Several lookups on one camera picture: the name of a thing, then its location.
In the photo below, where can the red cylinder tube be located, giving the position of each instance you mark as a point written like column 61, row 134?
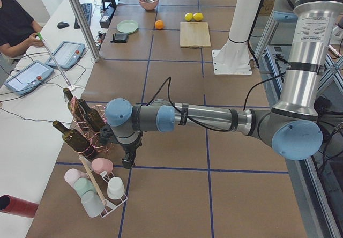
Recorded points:
column 16, row 206

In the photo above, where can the copper wire bottle rack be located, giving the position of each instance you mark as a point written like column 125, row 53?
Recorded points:
column 85, row 128

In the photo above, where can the teach pendant tablet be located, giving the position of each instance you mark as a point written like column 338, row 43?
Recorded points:
column 68, row 53
column 29, row 78

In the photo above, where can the front dark wine bottle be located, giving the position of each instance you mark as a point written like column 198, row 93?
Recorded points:
column 75, row 139

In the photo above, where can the dark wine bottle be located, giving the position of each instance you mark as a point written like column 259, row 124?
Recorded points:
column 73, row 106
column 75, row 139
column 92, row 116

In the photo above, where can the folded grey cloth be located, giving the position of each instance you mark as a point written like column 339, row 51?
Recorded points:
column 120, row 38

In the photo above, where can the pink bowl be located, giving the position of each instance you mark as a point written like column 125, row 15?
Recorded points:
column 149, row 4

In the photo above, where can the yellow lemon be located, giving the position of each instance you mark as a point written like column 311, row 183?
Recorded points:
column 198, row 16
column 188, row 16

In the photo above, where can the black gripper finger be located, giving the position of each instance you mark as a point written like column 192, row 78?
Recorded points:
column 132, row 162
column 125, row 163

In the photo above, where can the white wire cup rack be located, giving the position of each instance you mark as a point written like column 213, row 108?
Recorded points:
column 112, row 204

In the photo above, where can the far teach pendant tablet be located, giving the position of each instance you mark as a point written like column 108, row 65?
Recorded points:
column 68, row 53

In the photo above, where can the wooden cutting board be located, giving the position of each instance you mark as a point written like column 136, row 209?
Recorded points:
column 194, row 35

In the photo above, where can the wooden rack handle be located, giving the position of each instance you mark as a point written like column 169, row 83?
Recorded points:
column 90, row 175

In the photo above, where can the metal stick green tip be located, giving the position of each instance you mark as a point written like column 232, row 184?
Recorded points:
column 70, row 86

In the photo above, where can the light grey cup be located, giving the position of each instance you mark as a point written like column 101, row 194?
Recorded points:
column 92, row 204

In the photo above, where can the white cup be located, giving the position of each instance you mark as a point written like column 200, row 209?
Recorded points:
column 115, row 188

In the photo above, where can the middle dark wine bottle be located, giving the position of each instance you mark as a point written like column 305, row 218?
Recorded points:
column 92, row 116

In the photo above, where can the pink cup on rack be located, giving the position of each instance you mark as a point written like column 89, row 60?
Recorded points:
column 100, row 165

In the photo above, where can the person in black shirt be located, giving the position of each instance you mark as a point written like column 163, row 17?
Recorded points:
column 18, row 29

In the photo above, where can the right yellow lemon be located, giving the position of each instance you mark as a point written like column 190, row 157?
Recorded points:
column 198, row 16

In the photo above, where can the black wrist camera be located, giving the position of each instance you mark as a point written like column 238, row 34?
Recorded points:
column 105, row 135

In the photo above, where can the orange fruit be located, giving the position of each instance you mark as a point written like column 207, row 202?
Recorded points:
column 159, row 24

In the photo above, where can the near teach pendant tablet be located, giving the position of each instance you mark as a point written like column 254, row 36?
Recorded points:
column 29, row 78

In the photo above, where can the pale pink cup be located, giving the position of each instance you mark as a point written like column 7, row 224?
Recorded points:
column 72, row 175

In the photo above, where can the left yellow lemon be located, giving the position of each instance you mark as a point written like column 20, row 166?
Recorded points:
column 188, row 16

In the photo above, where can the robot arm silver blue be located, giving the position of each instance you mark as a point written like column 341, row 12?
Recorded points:
column 289, row 127

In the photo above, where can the black computer mouse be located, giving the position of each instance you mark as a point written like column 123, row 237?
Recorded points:
column 62, row 25

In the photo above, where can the green cup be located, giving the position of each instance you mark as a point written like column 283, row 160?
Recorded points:
column 83, row 185

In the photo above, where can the rear dark wine bottle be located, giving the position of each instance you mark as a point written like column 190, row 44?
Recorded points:
column 73, row 106

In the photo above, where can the aluminium frame post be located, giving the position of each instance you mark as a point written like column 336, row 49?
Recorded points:
column 78, row 12

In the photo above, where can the green plate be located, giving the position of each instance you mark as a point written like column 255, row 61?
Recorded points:
column 127, row 26

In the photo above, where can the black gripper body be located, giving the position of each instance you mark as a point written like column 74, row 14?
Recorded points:
column 130, row 149

